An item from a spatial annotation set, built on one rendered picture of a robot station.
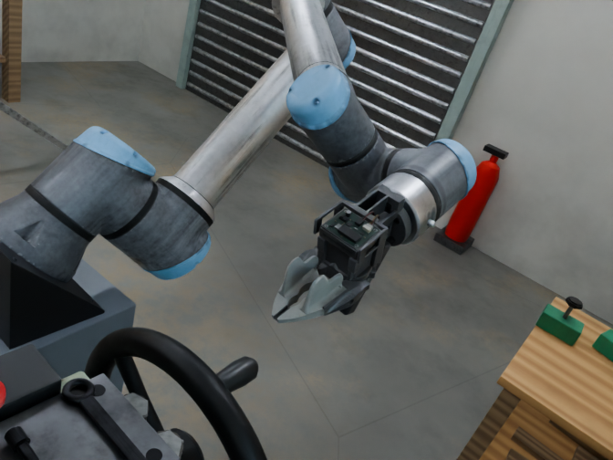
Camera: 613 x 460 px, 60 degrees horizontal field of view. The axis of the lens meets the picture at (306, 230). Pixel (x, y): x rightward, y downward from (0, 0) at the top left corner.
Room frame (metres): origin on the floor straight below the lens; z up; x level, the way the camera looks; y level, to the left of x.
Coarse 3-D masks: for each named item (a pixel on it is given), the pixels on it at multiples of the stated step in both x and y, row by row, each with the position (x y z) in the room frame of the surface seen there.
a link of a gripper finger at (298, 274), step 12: (300, 264) 0.52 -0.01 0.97; (312, 264) 0.54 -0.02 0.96; (288, 276) 0.50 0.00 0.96; (300, 276) 0.52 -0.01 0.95; (312, 276) 0.53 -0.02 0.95; (288, 288) 0.51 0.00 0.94; (300, 288) 0.51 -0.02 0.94; (276, 300) 0.49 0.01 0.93; (288, 300) 0.49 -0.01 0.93; (276, 312) 0.48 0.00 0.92
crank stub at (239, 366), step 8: (240, 360) 0.37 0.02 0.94; (248, 360) 0.38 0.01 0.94; (224, 368) 0.36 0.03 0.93; (232, 368) 0.36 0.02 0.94; (240, 368) 0.36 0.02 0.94; (248, 368) 0.37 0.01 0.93; (256, 368) 0.37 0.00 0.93; (224, 376) 0.35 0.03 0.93; (232, 376) 0.35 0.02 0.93; (240, 376) 0.36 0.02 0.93; (248, 376) 0.36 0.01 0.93; (224, 384) 0.34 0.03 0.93; (232, 384) 0.35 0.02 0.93; (240, 384) 0.35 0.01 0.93
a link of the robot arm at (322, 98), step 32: (288, 0) 1.12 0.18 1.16; (320, 0) 1.22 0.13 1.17; (288, 32) 1.00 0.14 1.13; (320, 32) 0.94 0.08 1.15; (320, 64) 0.82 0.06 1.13; (288, 96) 0.74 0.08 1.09; (320, 96) 0.71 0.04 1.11; (352, 96) 0.74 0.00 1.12; (320, 128) 0.71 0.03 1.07; (352, 128) 0.73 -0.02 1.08; (352, 160) 0.73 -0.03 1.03
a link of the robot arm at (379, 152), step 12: (384, 144) 0.78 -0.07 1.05; (372, 156) 0.75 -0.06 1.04; (384, 156) 0.76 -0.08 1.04; (336, 168) 0.75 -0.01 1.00; (348, 168) 0.74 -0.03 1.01; (360, 168) 0.74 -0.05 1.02; (372, 168) 0.75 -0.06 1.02; (384, 168) 0.74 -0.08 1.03; (336, 180) 0.79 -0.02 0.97; (348, 180) 0.75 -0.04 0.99; (360, 180) 0.75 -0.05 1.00; (372, 180) 0.74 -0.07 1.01; (336, 192) 0.79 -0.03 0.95; (348, 192) 0.77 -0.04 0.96; (360, 192) 0.76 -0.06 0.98
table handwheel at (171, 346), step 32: (96, 352) 0.38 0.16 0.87; (128, 352) 0.36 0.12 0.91; (160, 352) 0.34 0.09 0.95; (192, 352) 0.35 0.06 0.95; (128, 384) 0.36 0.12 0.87; (192, 384) 0.32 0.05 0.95; (224, 416) 0.30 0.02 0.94; (192, 448) 0.34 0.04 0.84; (224, 448) 0.29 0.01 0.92; (256, 448) 0.29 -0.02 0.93
